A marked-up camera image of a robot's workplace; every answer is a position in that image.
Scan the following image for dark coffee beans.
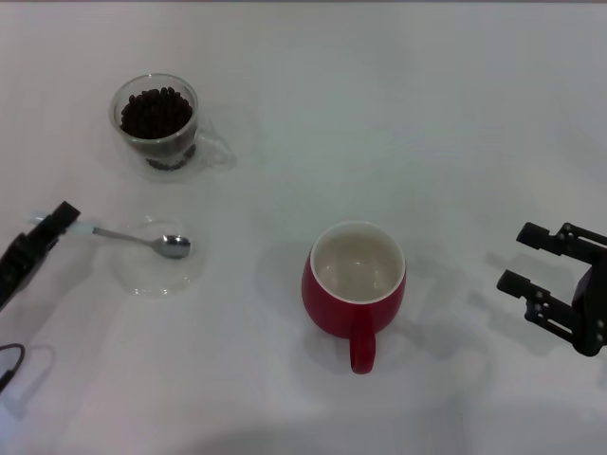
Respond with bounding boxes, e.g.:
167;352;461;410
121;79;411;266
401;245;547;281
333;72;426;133
120;87;194;140

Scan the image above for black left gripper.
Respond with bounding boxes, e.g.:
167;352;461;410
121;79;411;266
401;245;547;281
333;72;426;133
0;201;82;312

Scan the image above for red mug white inside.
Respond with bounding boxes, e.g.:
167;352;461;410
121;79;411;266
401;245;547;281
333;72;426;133
300;220;408;375

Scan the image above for clear glass saucer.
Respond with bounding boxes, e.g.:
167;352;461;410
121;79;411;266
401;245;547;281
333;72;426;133
112;213;208;300

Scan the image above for metal spoon light blue handle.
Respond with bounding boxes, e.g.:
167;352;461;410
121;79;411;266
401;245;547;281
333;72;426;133
26;210;192;261

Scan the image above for thin black cable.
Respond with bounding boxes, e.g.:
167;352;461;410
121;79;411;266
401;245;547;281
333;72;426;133
0;343;26;394

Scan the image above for clear double-wall glass mug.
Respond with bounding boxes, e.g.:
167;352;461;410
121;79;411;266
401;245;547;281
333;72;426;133
110;72;237;185

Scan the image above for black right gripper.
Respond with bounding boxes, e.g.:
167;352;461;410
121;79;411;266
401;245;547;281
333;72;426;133
496;221;607;357

